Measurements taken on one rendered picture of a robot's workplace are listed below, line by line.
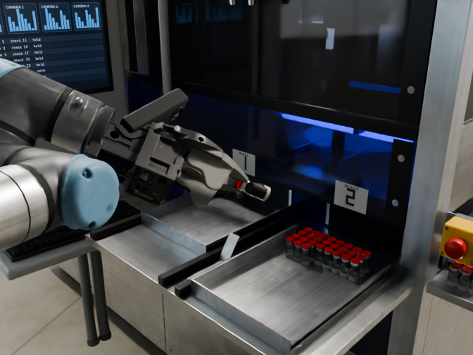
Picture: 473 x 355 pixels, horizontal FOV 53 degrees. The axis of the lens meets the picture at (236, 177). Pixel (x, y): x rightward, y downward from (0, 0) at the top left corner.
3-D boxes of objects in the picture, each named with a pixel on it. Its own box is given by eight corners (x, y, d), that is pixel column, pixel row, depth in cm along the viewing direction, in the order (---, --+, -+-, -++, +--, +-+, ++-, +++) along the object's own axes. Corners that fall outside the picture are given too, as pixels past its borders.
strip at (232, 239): (231, 253, 112) (230, 232, 110) (239, 258, 110) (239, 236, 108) (184, 277, 103) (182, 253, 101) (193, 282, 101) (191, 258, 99)
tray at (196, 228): (231, 188, 150) (231, 178, 149) (296, 213, 133) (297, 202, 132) (141, 222, 127) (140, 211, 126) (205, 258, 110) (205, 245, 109)
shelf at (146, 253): (220, 189, 154) (220, 184, 153) (432, 273, 108) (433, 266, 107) (85, 241, 122) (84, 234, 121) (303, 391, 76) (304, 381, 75)
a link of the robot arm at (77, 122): (71, 114, 66) (80, 75, 60) (103, 127, 67) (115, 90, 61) (48, 154, 62) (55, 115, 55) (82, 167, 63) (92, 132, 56)
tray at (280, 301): (294, 237, 120) (295, 225, 119) (388, 278, 103) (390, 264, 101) (191, 294, 97) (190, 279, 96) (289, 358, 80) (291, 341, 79)
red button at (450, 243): (448, 249, 95) (452, 232, 94) (469, 256, 93) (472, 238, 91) (440, 256, 93) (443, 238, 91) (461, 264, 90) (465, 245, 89)
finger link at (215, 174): (241, 208, 64) (175, 184, 62) (248, 175, 67) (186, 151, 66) (248, 196, 61) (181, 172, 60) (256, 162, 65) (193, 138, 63)
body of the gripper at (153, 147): (162, 209, 64) (76, 175, 62) (179, 162, 69) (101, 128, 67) (180, 181, 58) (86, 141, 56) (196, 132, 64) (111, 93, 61)
